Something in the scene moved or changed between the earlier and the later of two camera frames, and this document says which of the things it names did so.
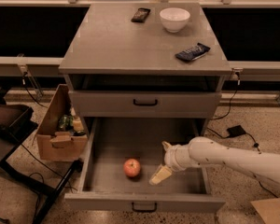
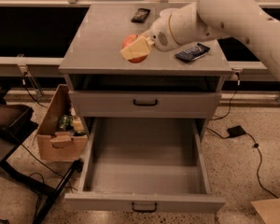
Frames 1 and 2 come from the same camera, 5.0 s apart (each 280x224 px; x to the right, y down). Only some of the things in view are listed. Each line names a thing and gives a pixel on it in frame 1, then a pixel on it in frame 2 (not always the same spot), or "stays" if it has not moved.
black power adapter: x=235 y=131 stays
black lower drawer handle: x=144 y=210 stays
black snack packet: x=141 y=15 stays
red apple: x=132 y=167 to x=127 y=40
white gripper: x=172 y=159 to x=159 y=32
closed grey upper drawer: x=146 y=104 stays
